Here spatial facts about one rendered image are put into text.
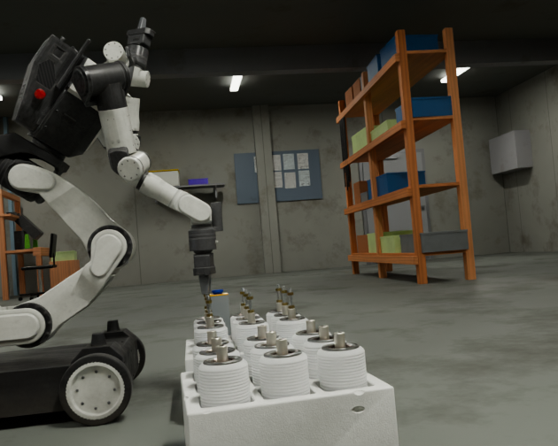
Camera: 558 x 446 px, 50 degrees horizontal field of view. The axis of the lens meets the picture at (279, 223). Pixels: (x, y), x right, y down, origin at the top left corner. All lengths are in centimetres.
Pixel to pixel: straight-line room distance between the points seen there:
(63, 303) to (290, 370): 106
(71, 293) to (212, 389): 98
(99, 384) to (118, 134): 74
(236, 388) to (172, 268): 997
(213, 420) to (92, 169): 1032
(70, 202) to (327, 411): 119
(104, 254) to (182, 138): 938
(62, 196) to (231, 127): 944
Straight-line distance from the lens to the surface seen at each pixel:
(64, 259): 985
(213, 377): 114
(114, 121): 191
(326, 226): 1139
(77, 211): 204
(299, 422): 115
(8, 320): 205
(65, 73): 201
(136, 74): 246
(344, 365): 118
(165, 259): 1109
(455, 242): 599
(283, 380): 116
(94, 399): 185
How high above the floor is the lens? 46
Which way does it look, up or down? 2 degrees up
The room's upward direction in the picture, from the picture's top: 5 degrees counter-clockwise
